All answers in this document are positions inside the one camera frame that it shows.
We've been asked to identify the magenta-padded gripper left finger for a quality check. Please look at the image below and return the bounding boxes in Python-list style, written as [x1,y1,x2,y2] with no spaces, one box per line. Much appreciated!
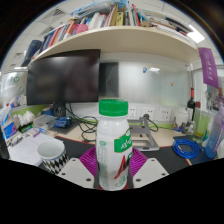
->
[57,147,101,190]

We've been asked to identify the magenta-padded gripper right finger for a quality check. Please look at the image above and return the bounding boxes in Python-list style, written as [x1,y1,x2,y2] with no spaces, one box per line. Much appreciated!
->
[127,147,170,190]

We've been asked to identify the white green-capped drink bottle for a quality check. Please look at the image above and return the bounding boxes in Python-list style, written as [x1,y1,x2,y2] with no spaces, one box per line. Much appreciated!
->
[95,99,134,192]

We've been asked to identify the translucent purple water bottle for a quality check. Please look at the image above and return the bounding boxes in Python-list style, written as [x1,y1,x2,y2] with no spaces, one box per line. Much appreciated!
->
[204,103,224,159]

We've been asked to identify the black red-edged desk mat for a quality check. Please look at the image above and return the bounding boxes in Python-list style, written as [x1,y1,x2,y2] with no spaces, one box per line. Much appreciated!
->
[54,134,194,176]

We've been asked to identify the grey metal laptop stand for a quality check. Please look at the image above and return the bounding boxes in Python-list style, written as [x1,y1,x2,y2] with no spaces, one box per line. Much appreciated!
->
[128,114,160,152]

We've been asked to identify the black white diamond-pattern mug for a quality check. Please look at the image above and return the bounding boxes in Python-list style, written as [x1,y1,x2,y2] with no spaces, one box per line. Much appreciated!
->
[36,139,69,175]

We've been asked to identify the small blue electronic device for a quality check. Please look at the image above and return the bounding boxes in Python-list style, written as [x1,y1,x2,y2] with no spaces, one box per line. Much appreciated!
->
[53,116,73,129]

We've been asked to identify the clear plastic box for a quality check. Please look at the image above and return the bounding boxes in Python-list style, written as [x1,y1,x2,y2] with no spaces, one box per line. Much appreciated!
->
[33,114,58,131]

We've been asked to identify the white round jar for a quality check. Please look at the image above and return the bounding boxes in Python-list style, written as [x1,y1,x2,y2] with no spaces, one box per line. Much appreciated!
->
[174,108,190,127]

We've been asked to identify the translucent green cup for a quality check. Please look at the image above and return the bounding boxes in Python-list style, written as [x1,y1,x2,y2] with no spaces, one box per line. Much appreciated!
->
[193,109,210,144]

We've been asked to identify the white crumpled cloth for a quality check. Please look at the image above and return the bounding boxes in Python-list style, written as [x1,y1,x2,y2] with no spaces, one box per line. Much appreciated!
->
[14,110,36,127]

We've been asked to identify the dark wine bottle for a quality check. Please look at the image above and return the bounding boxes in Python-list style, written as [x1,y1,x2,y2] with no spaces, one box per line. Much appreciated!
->
[186,87,197,123]

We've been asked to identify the blue tissue box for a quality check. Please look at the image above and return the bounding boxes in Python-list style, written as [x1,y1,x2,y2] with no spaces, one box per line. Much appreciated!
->
[0,104,18,141]

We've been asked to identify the black computer monitor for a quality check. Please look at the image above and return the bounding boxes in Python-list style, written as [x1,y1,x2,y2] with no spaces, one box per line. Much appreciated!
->
[26,49,102,118]

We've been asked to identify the purple hanging pennant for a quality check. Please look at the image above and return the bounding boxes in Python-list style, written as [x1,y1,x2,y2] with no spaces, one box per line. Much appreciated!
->
[197,47,220,90]

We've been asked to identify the beige shelf with books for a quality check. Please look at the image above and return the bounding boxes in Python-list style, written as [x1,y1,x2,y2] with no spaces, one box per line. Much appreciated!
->
[20,0,201,68]

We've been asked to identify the ceiling light panels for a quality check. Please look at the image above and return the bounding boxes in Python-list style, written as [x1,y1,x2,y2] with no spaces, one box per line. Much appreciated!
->
[185,23,206,44]

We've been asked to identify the green cable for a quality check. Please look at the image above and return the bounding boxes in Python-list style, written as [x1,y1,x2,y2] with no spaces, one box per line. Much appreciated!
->
[73,114,100,124]

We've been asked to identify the coiled blue cable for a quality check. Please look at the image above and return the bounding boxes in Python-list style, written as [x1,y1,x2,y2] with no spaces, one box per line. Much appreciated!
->
[171,138,200,160]

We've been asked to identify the white wall power sockets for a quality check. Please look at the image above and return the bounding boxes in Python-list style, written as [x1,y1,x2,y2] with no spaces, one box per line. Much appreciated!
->
[128,104,174,123]

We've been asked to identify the colourful wall poster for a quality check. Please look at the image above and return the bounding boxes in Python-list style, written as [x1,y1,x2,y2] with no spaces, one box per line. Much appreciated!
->
[204,84,224,111]

